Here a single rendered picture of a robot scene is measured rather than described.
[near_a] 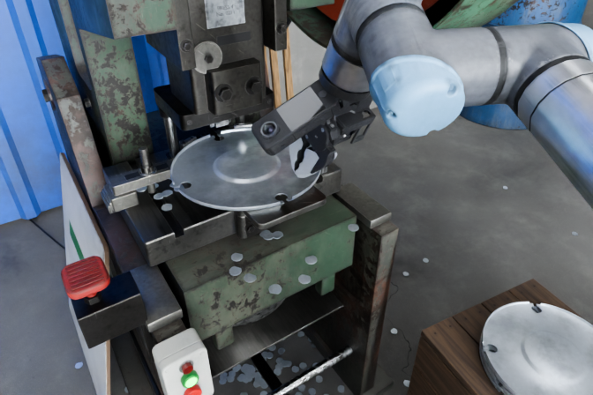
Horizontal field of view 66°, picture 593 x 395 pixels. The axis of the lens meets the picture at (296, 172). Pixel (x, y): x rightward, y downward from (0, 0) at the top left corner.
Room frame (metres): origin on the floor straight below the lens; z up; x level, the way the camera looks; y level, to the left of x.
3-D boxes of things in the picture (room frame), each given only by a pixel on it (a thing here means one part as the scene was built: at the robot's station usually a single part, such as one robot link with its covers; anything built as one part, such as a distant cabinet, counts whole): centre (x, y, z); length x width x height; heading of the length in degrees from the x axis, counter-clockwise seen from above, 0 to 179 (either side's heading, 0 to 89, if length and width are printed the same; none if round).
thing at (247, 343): (0.87, 0.17, 0.31); 0.43 x 0.42 x 0.01; 123
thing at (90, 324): (0.49, 0.30, 0.62); 0.10 x 0.06 x 0.20; 123
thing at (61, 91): (0.83, 0.47, 0.45); 0.92 x 0.12 x 0.90; 33
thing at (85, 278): (0.48, 0.32, 0.72); 0.07 x 0.06 x 0.08; 33
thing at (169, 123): (0.86, 0.27, 0.81); 0.02 x 0.02 x 0.14
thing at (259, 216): (0.71, 0.07, 0.72); 0.25 x 0.14 x 0.14; 33
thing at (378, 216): (1.12, 0.02, 0.45); 0.92 x 0.12 x 0.90; 33
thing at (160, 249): (0.86, 0.17, 0.68); 0.45 x 0.30 x 0.06; 123
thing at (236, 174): (0.75, 0.10, 0.78); 0.29 x 0.29 x 0.01
